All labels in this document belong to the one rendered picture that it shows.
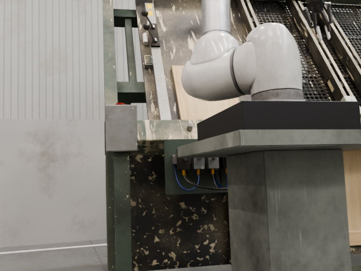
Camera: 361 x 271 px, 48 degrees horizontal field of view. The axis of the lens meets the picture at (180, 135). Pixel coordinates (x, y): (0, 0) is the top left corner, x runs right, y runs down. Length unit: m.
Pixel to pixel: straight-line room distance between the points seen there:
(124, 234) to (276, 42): 0.89
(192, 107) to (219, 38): 0.68
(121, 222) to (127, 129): 0.35
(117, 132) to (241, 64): 0.56
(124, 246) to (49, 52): 3.38
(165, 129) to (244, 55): 0.67
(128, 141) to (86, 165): 2.96
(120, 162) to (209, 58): 0.55
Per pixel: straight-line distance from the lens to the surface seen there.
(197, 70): 1.32
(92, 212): 4.51
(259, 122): 1.03
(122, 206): 1.58
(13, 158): 4.51
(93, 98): 4.59
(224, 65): 1.28
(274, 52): 1.22
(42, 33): 4.77
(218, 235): 2.10
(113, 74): 2.03
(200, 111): 1.95
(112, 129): 1.55
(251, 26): 2.48
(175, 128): 1.81
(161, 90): 1.98
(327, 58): 2.47
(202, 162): 1.68
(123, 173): 1.57
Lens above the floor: 0.65
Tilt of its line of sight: 6 degrees up
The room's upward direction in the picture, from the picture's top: 2 degrees counter-clockwise
